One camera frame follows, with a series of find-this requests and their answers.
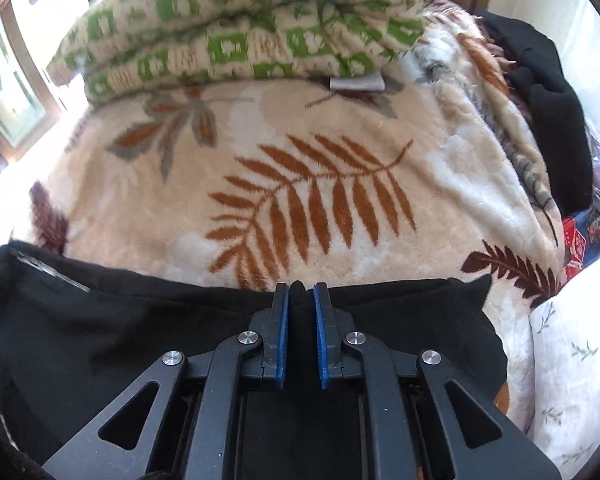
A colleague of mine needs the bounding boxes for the green patterned folded quilt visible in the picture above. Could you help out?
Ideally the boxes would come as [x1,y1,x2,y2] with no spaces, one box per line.
[46,0,425,104]

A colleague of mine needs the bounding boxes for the leaf-patterned beige blanket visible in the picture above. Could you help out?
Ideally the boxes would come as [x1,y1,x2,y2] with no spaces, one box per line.
[12,0,564,429]

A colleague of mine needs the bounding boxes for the black pants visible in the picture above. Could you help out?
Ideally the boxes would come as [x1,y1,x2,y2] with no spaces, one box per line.
[0,242,507,479]

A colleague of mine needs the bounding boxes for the white floral pillow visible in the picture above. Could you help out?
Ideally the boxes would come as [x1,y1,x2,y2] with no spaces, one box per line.
[530,258,600,479]

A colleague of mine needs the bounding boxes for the red patterned bag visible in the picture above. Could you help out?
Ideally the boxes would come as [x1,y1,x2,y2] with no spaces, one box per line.
[560,204,600,286]

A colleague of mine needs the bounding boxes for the black garment by wall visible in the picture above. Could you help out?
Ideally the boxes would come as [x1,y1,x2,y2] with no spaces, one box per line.
[481,11,593,216]

